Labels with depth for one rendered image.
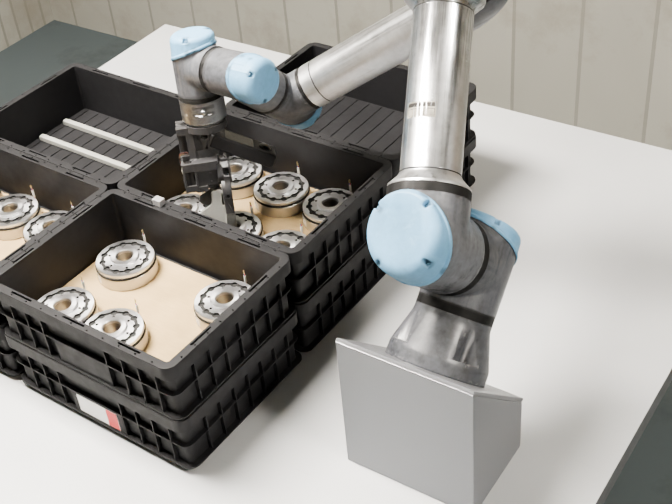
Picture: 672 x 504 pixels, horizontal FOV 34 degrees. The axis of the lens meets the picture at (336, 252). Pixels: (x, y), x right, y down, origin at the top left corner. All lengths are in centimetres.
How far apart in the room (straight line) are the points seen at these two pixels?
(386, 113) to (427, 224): 87
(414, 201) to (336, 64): 42
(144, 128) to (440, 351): 100
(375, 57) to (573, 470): 70
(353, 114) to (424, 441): 89
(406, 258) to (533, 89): 218
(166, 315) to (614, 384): 74
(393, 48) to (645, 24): 165
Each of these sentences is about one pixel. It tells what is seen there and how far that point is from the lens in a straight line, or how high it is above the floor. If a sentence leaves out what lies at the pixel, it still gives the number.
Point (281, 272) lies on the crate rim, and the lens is 171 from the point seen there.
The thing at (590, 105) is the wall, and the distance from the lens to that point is 349.
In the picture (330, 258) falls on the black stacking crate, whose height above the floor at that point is 85.
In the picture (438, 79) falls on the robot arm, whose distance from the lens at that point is 149.
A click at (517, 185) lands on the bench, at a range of 225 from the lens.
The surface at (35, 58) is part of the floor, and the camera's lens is 457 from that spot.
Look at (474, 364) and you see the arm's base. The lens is 155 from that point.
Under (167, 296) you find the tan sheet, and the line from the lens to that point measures 185.
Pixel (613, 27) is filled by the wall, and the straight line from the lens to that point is 334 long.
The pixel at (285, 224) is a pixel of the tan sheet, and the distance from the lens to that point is 196.
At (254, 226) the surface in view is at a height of 86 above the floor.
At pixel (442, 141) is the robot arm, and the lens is 147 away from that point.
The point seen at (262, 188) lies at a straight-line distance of 201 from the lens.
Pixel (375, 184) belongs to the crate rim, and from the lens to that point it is 188.
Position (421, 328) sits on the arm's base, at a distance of 154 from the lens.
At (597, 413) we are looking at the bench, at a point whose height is 70.
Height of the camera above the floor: 200
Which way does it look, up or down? 38 degrees down
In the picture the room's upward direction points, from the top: 6 degrees counter-clockwise
